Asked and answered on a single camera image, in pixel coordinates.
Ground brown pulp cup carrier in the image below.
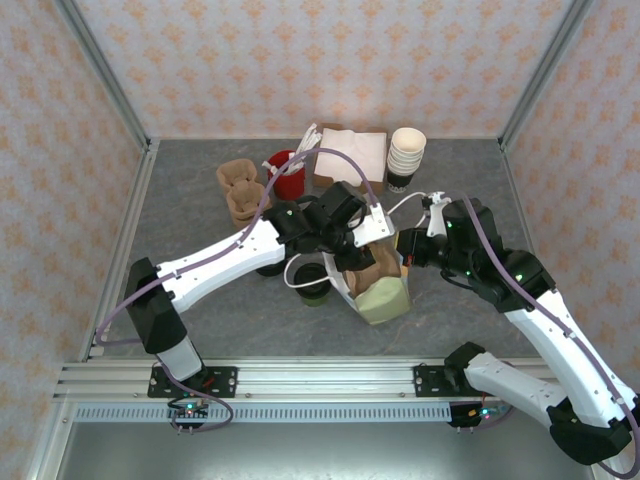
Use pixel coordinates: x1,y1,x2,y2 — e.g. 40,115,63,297
347,244,402,300

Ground paper takeout bag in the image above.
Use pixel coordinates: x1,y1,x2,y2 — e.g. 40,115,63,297
283,192,431,326

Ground red plastic cup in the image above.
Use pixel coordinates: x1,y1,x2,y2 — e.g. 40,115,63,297
267,149,307,201

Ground black cup lid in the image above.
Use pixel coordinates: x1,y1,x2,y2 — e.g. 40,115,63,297
255,259,290,278

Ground napkins in brown box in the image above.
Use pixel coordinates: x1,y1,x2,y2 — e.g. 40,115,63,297
313,123,389,196

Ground stack of pulp cup carriers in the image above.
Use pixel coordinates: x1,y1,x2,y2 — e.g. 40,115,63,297
215,158,274,229

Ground stack of white napkins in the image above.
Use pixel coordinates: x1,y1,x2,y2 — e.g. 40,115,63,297
314,128,389,186

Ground stack of paper cups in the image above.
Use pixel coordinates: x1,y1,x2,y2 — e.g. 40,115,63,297
384,127,427,196

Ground right circuit board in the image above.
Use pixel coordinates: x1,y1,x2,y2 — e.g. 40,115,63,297
449,399,506,431

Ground circuit board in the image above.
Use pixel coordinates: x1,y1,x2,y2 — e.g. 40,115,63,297
449,399,506,431
167,399,211,431

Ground grey metal base panel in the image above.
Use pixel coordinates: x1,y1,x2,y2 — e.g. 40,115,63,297
52,422,599,480

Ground left circuit board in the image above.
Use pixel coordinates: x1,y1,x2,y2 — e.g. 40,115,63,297
167,399,211,431

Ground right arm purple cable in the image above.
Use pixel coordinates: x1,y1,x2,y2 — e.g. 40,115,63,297
449,193,640,479

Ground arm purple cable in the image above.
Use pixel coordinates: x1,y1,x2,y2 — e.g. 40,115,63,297
95,149,384,432
449,193,640,479

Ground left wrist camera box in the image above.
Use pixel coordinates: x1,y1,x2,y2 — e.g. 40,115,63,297
351,204,397,249

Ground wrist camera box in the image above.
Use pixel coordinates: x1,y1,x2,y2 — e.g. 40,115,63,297
351,204,397,249
421,191,454,239

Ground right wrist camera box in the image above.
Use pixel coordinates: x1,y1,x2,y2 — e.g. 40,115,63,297
421,191,454,239

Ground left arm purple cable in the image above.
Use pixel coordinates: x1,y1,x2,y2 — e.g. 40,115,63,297
95,149,384,432

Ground right aluminium side rail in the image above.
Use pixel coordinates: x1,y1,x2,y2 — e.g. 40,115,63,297
497,142,571,361

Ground aluminium side rail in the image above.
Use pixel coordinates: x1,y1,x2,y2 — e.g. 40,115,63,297
497,142,571,361
79,139,161,361

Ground aluminium mounting rail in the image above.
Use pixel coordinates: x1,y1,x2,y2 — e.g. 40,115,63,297
52,357,599,401

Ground black right mount plate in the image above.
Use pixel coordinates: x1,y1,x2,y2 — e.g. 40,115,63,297
413,364,504,399

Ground black mount plate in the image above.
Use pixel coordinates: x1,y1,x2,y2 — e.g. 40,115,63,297
147,366,239,399
413,364,504,399

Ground grey slotted cable duct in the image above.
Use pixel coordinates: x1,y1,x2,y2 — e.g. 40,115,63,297
74,403,454,424

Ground left aluminium side rail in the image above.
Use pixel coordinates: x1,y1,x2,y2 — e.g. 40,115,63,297
79,139,161,361

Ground black left mount plate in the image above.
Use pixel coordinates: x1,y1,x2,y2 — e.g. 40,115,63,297
147,366,239,399

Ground right aluminium frame post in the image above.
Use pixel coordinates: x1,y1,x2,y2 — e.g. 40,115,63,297
499,0,596,151

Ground aluminium frame post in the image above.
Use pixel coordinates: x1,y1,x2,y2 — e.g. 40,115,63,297
52,0,151,151
499,0,596,151

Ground left aluminium frame post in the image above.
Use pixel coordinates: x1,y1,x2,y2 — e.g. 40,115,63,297
52,0,151,151

